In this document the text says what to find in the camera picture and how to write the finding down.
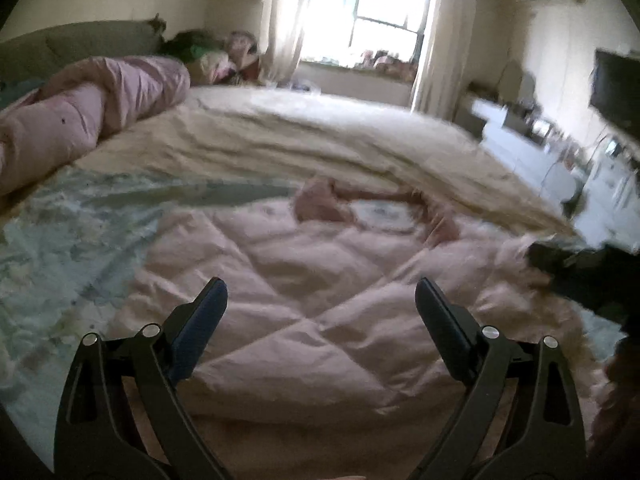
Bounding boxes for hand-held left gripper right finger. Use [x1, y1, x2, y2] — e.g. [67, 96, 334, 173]
[407, 277, 588, 480]

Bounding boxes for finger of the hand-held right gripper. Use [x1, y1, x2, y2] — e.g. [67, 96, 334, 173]
[527, 241, 603, 301]

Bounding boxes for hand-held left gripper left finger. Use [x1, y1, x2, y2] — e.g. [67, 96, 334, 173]
[52, 276, 236, 480]

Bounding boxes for pink quilted jacket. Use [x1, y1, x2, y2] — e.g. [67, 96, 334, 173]
[107, 175, 617, 480]

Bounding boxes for pile of mixed clothes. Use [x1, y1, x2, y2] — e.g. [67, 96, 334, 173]
[160, 29, 264, 87]

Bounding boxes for white chest of drawers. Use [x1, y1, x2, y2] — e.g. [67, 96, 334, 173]
[574, 135, 640, 243]

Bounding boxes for white vanity desk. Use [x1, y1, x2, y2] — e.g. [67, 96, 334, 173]
[466, 94, 587, 202]

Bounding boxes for bed with pale printed sheet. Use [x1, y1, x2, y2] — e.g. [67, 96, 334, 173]
[0, 85, 627, 467]

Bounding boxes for white framed vanity mirror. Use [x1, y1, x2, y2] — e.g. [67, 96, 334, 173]
[499, 59, 537, 107]

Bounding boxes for white sheer curtain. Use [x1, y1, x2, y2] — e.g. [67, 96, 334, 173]
[259, 0, 322, 87]
[412, 0, 482, 117]

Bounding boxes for rolled pink duvet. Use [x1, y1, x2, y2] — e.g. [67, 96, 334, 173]
[0, 56, 192, 197]

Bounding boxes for row of plush toys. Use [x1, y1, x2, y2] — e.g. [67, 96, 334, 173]
[320, 49, 419, 80]

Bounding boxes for grey-green padded headboard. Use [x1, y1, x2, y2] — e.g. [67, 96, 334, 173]
[0, 19, 169, 87]

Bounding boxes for window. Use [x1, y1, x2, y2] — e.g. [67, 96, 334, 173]
[300, 0, 442, 69]

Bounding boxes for black wall television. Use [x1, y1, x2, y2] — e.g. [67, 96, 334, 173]
[590, 48, 640, 130]

